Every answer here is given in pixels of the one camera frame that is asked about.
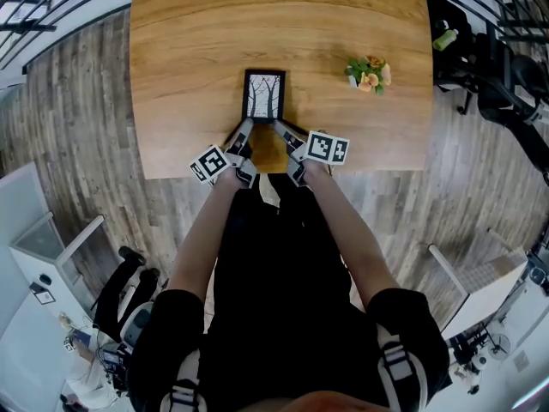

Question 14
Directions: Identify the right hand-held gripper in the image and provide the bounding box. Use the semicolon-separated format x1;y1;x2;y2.
273;118;351;187

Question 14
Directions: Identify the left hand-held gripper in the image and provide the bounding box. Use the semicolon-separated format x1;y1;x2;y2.
189;117;257;188

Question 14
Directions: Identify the black picture frame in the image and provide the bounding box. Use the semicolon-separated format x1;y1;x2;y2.
240;69;287;124

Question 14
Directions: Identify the person's right forearm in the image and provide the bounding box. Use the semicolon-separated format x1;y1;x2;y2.
299;161;400;312

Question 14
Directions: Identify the person's left forearm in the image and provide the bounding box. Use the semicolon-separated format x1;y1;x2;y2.
169;169;241;304

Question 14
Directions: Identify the potted orange flower plant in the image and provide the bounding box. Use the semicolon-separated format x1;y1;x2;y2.
344;56;392;97

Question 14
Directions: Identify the person's black clothing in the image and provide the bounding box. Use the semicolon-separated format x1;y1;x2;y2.
128;173;451;412

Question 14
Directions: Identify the black office chair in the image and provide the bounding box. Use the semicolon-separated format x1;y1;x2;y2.
428;0;475;115
467;32;549;175

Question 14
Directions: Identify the green bottle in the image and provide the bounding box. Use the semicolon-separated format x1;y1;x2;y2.
431;28;459;52

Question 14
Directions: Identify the grey office chair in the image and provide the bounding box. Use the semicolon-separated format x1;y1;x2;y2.
118;300;155;347

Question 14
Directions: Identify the black metal railing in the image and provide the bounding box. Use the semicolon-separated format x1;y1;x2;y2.
422;0;549;42
0;0;136;70

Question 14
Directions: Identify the white desk with white legs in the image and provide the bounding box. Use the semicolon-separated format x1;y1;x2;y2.
428;242;531;338

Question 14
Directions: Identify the small framed card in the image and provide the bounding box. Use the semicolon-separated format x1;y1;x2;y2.
28;284;56;306

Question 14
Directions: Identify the person's right grey shoulder strap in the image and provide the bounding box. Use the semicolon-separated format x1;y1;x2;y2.
375;324;430;412

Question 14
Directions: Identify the person's grey shoulder strap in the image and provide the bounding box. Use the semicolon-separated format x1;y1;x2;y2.
375;324;430;412
160;378;209;412

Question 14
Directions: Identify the person's left grey shoulder strap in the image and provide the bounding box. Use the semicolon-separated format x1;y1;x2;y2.
160;378;209;412

